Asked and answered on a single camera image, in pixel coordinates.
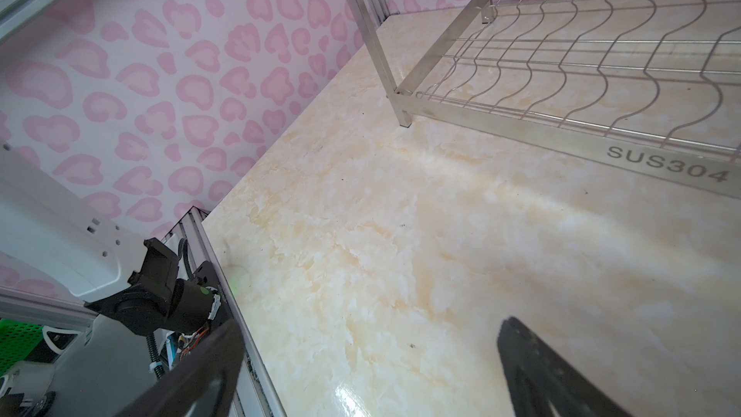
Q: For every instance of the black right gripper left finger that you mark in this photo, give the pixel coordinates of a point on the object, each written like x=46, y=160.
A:
x=202, y=385

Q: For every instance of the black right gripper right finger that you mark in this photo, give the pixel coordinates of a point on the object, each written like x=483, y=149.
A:
x=541, y=382

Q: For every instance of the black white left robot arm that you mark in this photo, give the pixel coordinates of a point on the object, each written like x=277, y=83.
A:
x=110, y=272

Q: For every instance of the stainless steel dish rack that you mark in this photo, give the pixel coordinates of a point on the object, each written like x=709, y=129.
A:
x=648, y=86

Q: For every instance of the green plastic crate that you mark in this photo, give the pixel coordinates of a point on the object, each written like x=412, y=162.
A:
x=17, y=340

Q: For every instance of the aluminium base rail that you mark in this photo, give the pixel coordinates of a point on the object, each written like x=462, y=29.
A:
x=255, y=393

